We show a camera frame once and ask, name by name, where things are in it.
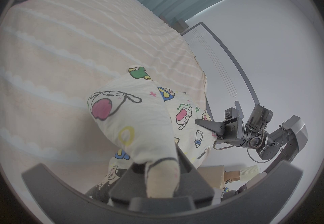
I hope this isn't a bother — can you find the black cable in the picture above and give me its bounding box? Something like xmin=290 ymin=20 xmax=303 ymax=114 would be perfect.
xmin=213 ymin=141 xmax=269 ymax=163

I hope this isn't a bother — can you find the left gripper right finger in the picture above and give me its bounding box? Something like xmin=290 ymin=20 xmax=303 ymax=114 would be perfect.
xmin=162 ymin=146 xmax=215 ymax=212

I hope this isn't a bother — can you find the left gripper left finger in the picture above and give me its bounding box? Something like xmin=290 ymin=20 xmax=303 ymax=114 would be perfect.
xmin=110 ymin=167 xmax=162 ymax=212

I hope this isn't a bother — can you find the brown cardboard box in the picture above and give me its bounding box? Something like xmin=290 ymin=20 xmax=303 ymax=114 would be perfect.
xmin=197 ymin=165 xmax=226 ymax=189

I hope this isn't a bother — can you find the bed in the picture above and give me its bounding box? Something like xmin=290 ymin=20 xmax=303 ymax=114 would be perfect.
xmin=0 ymin=0 xmax=259 ymax=193

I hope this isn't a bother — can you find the white printed pyjama top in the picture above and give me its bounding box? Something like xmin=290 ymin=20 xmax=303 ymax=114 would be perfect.
xmin=85 ymin=66 xmax=215 ymax=206

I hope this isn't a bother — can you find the wooden bedside table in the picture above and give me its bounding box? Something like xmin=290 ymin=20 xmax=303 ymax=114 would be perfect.
xmin=159 ymin=16 xmax=189 ymax=33

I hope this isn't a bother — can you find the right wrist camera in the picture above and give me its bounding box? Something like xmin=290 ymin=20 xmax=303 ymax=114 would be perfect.
xmin=224 ymin=107 xmax=240 ymax=120

